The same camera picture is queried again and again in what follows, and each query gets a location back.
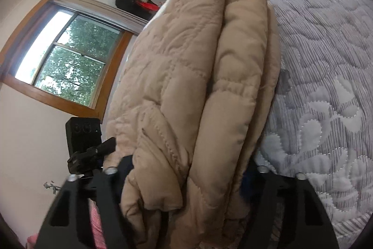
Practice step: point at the grey quilted bedspread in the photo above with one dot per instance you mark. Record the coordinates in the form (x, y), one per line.
(320, 47)

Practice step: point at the red hanging item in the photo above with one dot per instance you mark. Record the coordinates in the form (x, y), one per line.
(147, 6)

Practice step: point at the wooden framed window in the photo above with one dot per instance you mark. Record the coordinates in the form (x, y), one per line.
(72, 68)

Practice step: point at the person's left forearm pink sleeve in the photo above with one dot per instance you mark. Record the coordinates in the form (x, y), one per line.
(97, 222)

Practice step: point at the tan padded coat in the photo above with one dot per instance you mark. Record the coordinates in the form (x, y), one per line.
(180, 77)

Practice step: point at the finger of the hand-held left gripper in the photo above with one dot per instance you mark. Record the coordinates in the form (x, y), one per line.
(103, 147)

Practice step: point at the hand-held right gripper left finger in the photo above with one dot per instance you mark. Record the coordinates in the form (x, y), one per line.
(121, 179)

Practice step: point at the black hanging bag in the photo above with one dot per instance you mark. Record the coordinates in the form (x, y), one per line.
(131, 8)

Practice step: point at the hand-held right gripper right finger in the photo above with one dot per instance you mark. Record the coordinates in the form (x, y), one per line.
(247, 187)

